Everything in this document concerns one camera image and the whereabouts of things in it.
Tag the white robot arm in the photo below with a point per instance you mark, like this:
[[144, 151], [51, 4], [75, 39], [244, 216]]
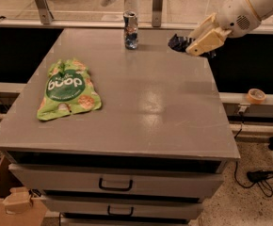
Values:
[[264, 9]]

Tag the dark blue rxbar wrapper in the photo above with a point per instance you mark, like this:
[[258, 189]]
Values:
[[180, 43]]

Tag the grey drawer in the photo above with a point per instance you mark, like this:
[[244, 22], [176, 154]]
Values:
[[117, 181], [122, 208]]

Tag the cardboard box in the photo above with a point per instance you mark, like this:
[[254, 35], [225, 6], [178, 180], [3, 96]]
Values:
[[19, 206]]

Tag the metal railing bracket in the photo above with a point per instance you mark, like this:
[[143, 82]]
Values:
[[46, 16], [157, 13]]

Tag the blue patterned drink can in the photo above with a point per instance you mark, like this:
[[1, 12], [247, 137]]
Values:
[[130, 29]]

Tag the green rice chip bag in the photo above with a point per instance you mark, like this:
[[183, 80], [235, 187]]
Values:
[[69, 90]]

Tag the metal railing bracket middle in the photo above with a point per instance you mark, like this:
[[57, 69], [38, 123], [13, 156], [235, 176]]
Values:
[[157, 13]]

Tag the middle grey drawer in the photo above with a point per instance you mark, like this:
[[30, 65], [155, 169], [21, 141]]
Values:
[[122, 208]]

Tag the grey drawer cabinet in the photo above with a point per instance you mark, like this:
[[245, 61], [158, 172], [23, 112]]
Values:
[[161, 112]]

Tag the top grey drawer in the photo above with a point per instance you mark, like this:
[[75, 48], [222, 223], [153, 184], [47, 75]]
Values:
[[117, 181]]

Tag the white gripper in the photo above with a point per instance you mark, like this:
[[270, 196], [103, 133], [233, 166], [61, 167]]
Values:
[[236, 13]]

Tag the tan tape roll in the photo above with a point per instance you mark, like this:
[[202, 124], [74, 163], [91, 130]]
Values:
[[256, 96]]

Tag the metal railing bracket left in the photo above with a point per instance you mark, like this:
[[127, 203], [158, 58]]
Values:
[[46, 16]]

